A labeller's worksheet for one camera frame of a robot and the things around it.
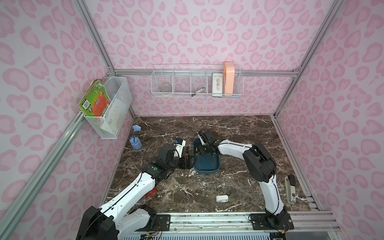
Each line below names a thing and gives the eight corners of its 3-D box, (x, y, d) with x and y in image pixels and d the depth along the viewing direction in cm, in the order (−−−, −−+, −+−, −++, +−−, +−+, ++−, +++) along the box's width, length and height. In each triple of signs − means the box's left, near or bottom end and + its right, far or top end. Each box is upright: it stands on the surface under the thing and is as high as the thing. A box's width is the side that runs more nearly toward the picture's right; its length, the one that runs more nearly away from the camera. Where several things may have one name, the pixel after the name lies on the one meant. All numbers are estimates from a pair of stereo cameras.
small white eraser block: (215, 202, 81) (216, 200, 79) (215, 197, 83) (216, 195, 80) (227, 202, 81) (228, 200, 79) (227, 197, 83) (228, 195, 80)
